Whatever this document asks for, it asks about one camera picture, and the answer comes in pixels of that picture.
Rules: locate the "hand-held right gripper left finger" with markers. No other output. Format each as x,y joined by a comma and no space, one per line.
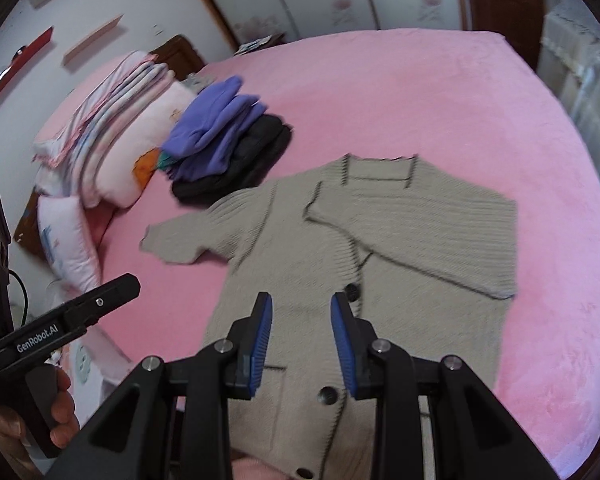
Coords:
262,340

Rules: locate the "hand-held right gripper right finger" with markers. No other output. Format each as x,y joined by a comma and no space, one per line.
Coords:
340,345

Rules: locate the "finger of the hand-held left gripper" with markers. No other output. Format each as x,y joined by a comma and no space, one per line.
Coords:
115,292

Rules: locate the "beige knit cardigan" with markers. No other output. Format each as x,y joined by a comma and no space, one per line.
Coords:
290,260

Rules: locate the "black folded clothes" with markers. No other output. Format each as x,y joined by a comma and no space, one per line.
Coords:
252,160

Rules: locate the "purple folded clothes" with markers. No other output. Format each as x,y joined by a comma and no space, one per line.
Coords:
205,125

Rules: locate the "person's left hand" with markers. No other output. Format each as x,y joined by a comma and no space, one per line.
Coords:
65,410

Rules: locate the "pink striped folded quilts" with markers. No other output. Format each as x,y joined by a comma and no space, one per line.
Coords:
105,110

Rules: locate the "pink white pillows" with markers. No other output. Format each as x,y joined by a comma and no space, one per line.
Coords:
180,55

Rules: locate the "pink bed blanket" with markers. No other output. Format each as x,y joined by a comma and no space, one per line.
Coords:
430,110

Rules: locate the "brown wooden door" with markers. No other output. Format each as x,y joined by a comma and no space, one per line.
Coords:
505,0

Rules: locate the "red wall shelf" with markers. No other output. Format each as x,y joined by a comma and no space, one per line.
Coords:
25,60

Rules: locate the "light wooden wall shelf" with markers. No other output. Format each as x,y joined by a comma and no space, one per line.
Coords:
92,40

